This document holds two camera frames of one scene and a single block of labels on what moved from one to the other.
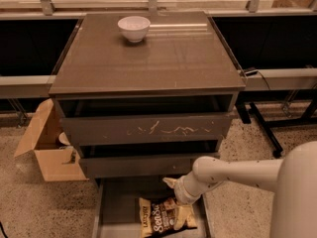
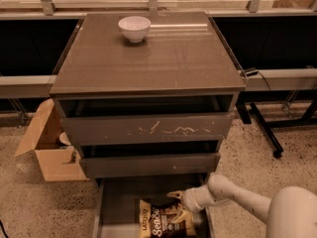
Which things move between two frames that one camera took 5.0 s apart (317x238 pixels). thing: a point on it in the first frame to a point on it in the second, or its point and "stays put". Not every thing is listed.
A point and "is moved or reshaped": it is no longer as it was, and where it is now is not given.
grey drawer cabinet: x=142 y=95 stays put
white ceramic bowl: x=134 y=28 stays put
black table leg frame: x=246 y=104 stays put
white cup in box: x=62 y=138 stays put
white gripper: x=181 y=189 to x=190 y=199
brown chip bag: x=157 y=217 is moved or reshaped
